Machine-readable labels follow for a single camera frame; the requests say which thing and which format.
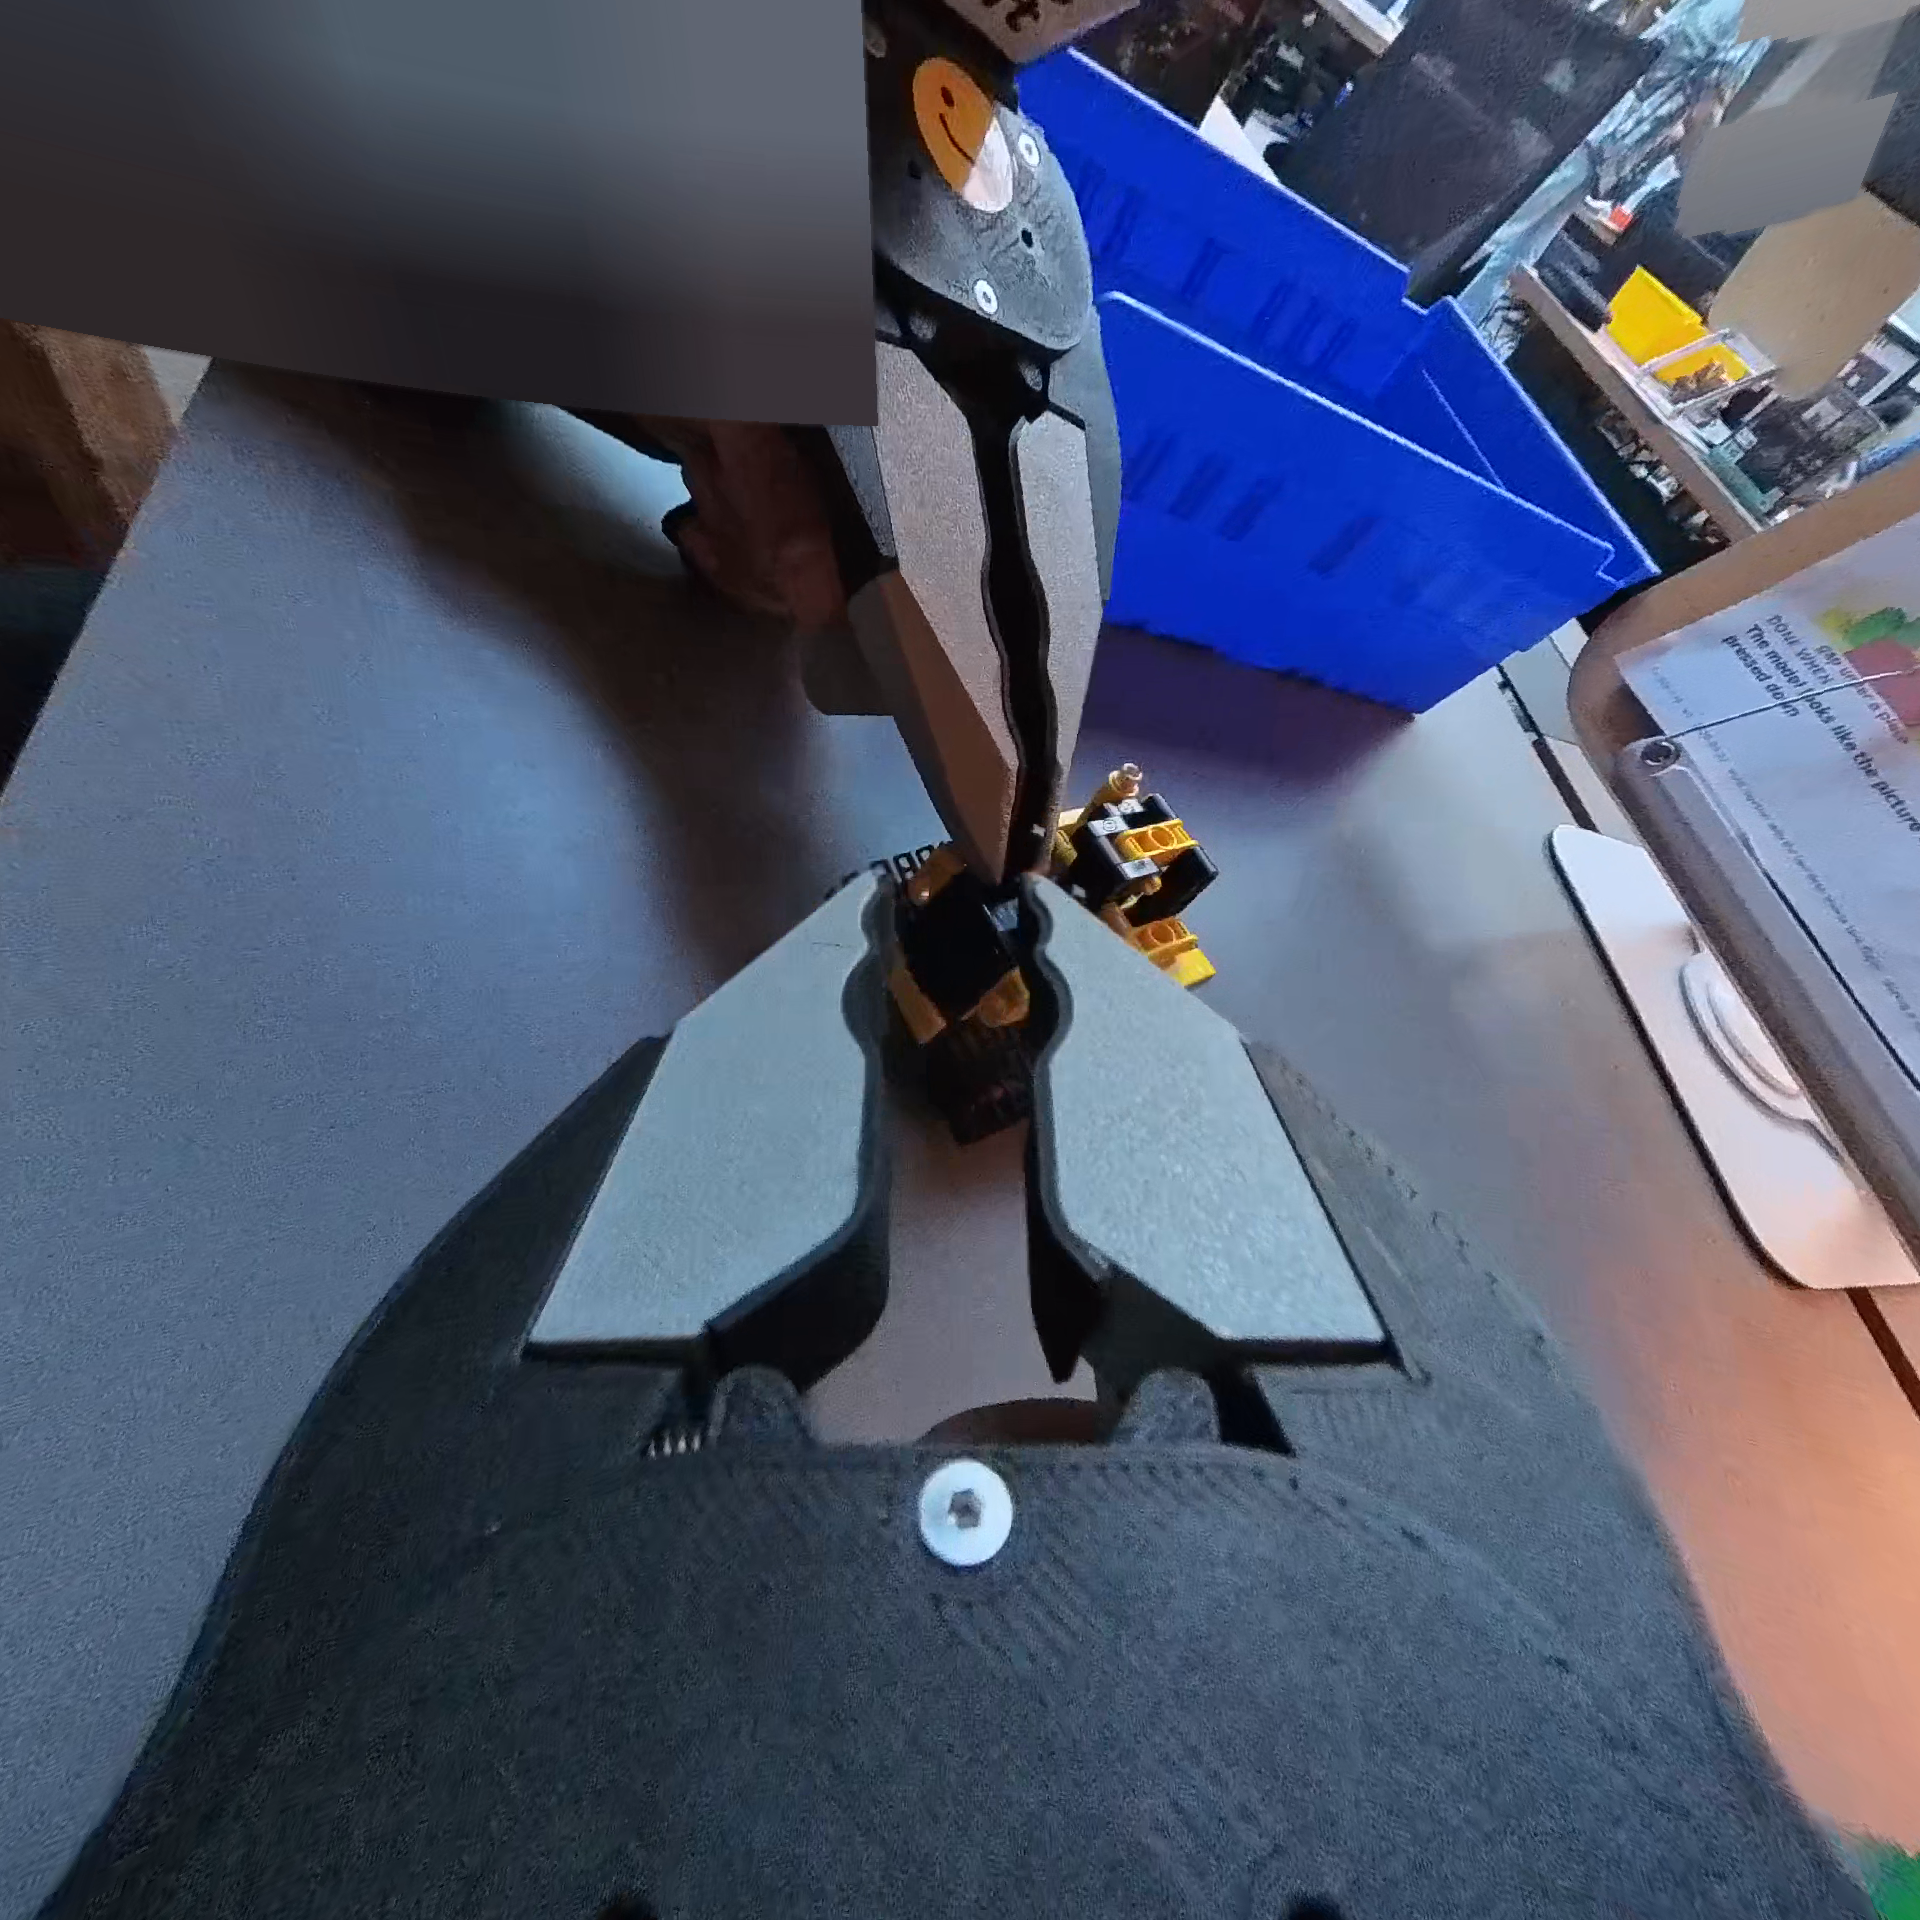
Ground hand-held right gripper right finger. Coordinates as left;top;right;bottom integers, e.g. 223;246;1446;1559
1023;877;1391;1386

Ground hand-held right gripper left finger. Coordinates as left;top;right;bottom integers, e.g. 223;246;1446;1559
523;871;900;1349

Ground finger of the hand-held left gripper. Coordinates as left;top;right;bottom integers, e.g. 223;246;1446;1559
802;339;1038;890
998;404;1108;877

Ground black yellow lego model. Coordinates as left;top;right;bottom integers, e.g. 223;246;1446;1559
835;765;1219;1150

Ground person's left hand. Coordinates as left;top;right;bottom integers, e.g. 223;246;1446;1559
660;424;858;625

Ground black monitor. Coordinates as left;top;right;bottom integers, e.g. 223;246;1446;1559
1282;0;1663;310

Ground silver metal stand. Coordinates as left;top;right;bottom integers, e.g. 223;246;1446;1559
1547;732;1920;1293

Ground cluttered background workbench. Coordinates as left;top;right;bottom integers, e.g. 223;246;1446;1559
1506;255;1920;542

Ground yellow plastic bin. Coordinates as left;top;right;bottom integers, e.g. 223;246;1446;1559
1603;266;1754;391

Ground tan instruction board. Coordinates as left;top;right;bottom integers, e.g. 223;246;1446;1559
1566;457;1920;843

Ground printed instruction sheet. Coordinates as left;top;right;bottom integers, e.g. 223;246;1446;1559
1620;517;1920;1082

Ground brown wooden furniture piece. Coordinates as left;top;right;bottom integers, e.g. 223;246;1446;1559
0;318;179;571

